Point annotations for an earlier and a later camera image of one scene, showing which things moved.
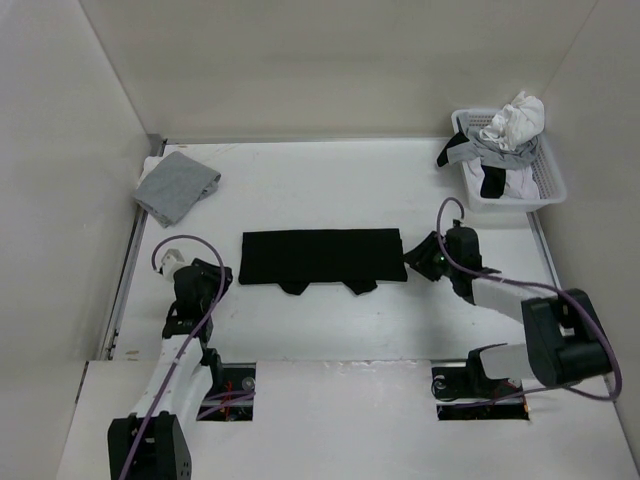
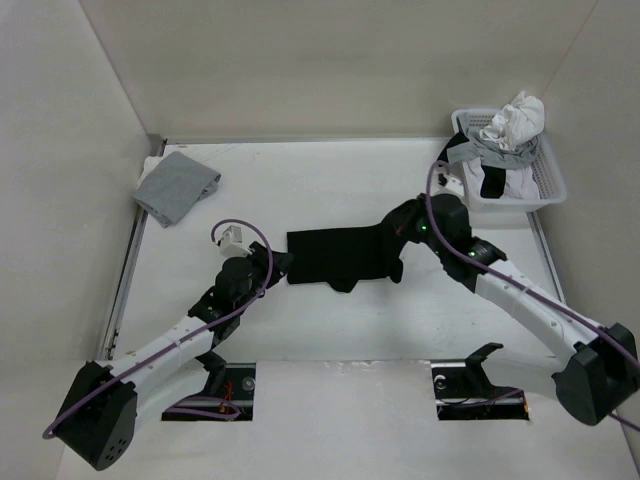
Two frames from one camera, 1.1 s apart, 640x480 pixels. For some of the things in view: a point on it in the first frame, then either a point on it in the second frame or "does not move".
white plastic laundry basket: x=550 y=181 does not move
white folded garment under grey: x=150 y=162 does not move
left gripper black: x=214 y=274 -> x=281 y=262
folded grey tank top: x=173 y=186 does not move
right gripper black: x=419 y=258 -> x=403 y=221
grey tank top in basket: x=491 y=152 does not move
